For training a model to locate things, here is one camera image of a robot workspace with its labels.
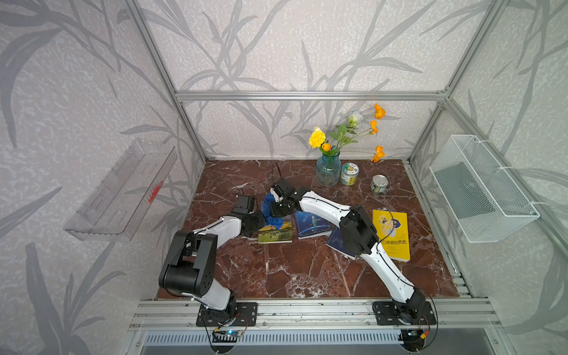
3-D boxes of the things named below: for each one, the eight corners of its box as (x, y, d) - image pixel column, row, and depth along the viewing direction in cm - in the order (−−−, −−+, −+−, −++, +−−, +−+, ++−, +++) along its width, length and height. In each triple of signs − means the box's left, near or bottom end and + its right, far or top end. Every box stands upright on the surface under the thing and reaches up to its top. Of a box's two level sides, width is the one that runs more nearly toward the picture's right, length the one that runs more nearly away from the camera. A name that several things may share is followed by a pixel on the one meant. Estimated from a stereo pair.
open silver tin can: (371, 194, 109) (375, 186, 104) (368, 182, 114) (371, 174, 109) (385, 194, 109) (390, 186, 104) (382, 182, 114) (385, 174, 109)
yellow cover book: (382, 260, 88) (385, 258, 85) (371, 213, 102) (373, 210, 99) (419, 260, 88) (423, 258, 86) (403, 213, 102) (405, 210, 99)
